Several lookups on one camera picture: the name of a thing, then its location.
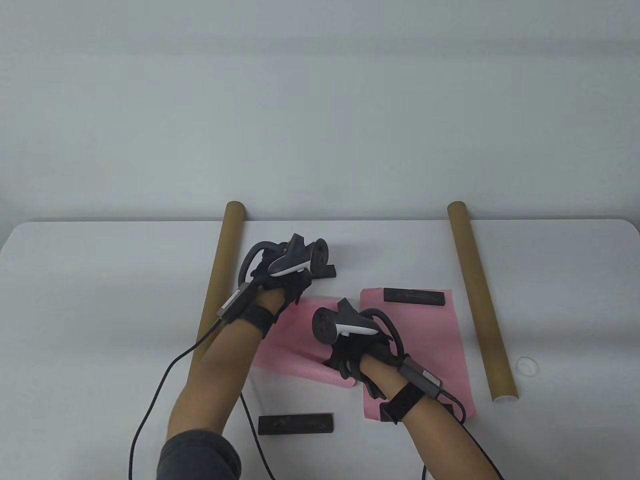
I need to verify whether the person's left hand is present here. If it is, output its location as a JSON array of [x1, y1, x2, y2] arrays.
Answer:
[[250, 245, 313, 306]]

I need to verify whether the person's right hand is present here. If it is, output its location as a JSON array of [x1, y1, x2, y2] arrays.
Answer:
[[325, 330, 401, 401]]

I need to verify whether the pink paper sheet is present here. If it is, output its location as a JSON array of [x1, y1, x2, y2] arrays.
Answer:
[[359, 287, 476, 423], [250, 295, 358, 388]]

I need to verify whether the brown cardboard mailing tube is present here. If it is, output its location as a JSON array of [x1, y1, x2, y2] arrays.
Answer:
[[187, 201, 246, 381], [447, 201, 521, 403]]

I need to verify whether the person's left forearm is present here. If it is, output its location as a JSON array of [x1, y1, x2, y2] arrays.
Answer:
[[157, 287, 288, 480]]

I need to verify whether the person's right forearm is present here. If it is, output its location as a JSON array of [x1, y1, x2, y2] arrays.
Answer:
[[360, 350, 506, 480]]

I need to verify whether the grey hand-mounted controller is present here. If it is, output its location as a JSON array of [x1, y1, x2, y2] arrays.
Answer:
[[312, 298, 403, 358], [236, 233, 330, 286]]

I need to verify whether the grey wrist-mounted box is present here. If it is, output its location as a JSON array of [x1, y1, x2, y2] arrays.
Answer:
[[216, 281, 260, 325], [397, 356, 444, 399]]

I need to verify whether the black wrist strap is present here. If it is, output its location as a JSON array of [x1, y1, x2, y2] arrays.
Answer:
[[243, 305, 277, 335], [387, 384, 426, 425]]

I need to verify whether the black cable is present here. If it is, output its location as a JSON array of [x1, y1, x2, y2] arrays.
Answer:
[[422, 392, 505, 480], [239, 392, 275, 480], [129, 317, 223, 480]]

